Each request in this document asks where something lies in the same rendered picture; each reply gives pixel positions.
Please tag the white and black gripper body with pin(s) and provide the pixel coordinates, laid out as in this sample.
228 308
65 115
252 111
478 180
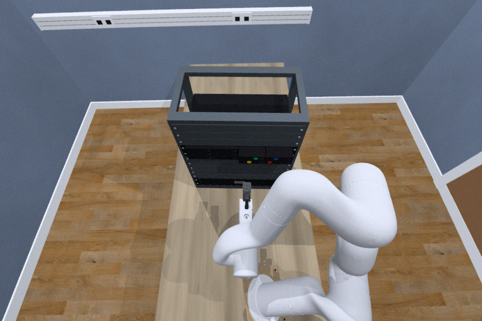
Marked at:
245 215

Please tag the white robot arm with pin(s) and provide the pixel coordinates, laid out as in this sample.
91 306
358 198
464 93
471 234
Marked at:
361 214

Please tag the dark grey server rack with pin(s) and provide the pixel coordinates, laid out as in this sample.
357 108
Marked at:
223 144

